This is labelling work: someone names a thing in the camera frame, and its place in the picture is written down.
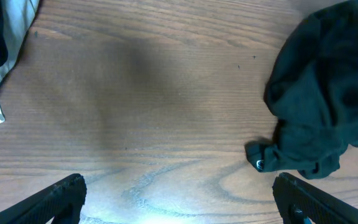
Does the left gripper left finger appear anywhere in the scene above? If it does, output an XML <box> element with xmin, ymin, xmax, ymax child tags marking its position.
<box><xmin>0</xmin><ymin>174</ymin><xmax>87</xmax><ymax>224</ymax></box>

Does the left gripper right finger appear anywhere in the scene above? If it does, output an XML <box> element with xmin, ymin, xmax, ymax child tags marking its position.
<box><xmin>272</xmin><ymin>172</ymin><xmax>358</xmax><ymax>224</ymax></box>

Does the black t-shirt with logo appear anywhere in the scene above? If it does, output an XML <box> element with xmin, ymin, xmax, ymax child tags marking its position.
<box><xmin>246</xmin><ymin>1</ymin><xmax>358</xmax><ymax>179</ymax></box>

